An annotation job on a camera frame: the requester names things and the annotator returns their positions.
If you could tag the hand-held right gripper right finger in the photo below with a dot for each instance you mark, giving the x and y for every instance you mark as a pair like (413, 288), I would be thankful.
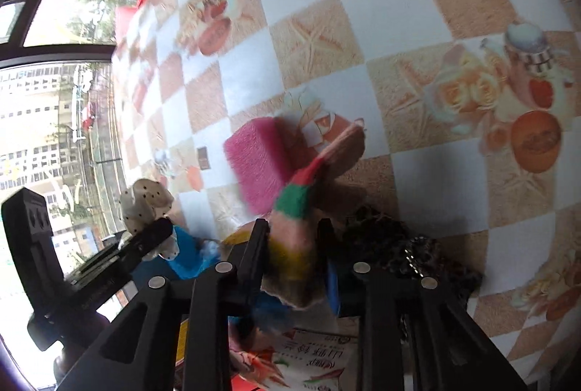
(332, 286)

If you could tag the leopard print cloth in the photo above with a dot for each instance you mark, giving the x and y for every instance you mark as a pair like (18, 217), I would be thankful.
(386, 236)

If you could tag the pink foam sponge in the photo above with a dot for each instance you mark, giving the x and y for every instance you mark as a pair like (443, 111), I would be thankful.
(258, 159)

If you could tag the bright blue cloth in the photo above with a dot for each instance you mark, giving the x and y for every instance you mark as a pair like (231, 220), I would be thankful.
(188, 255)

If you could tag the black framed window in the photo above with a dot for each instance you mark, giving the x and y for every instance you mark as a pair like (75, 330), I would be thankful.
(59, 109)

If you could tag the white printed food packet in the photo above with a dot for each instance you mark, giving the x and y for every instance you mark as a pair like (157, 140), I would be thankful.
(295, 359)

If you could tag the striped multicolour knit sock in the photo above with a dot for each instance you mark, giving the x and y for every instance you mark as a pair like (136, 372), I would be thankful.
(295, 209)

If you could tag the checkered printed tablecloth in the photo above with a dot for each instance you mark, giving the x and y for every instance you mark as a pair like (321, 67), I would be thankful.
(386, 55)

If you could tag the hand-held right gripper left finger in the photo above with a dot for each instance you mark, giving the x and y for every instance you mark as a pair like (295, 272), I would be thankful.
(259, 255)

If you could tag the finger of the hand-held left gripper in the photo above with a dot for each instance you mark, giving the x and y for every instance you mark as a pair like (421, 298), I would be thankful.
(136, 245)

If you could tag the cream polka dot cloth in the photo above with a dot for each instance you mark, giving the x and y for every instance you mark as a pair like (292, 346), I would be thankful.
(145, 200)

